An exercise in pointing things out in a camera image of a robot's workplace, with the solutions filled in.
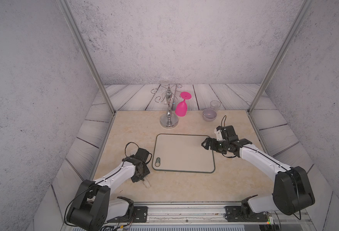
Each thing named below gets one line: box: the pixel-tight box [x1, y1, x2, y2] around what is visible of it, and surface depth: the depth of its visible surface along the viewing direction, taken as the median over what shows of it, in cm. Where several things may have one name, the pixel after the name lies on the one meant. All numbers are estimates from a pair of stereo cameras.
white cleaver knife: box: [143, 178, 151, 189], surface depth 84 cm
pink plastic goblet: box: [175, 91, 192, 117], surface depth 101 cm
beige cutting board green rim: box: [152, 133, 216, 174], surface depth 95 cm
